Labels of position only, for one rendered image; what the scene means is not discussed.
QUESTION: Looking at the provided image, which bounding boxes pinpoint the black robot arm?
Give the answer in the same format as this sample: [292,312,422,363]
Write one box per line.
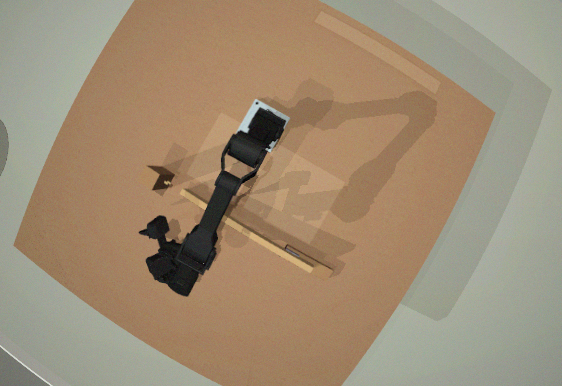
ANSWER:
[146,107,286,297]

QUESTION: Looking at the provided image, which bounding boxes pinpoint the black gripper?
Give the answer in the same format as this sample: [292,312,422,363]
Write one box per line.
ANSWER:
[138,215,182,280]

